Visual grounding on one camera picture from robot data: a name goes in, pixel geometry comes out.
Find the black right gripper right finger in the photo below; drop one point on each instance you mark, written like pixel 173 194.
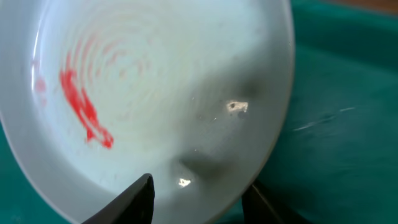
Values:
pixel 261 207

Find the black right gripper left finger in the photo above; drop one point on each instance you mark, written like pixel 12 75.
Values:
pixel 135 205

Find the light blue plate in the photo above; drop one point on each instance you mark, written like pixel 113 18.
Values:
pixel 94 94

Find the teal plastic tray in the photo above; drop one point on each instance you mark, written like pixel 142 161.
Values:
pixel 335 159

